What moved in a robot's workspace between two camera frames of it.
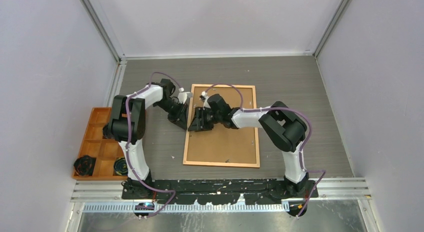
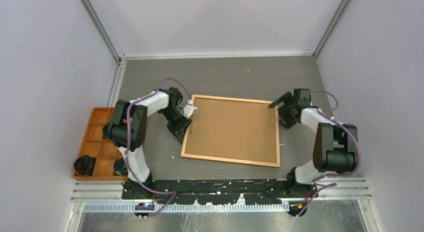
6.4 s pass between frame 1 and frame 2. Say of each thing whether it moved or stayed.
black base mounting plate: stayed
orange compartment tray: stayed
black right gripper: moved
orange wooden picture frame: moved
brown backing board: moved
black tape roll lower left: stayed
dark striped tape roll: stayed
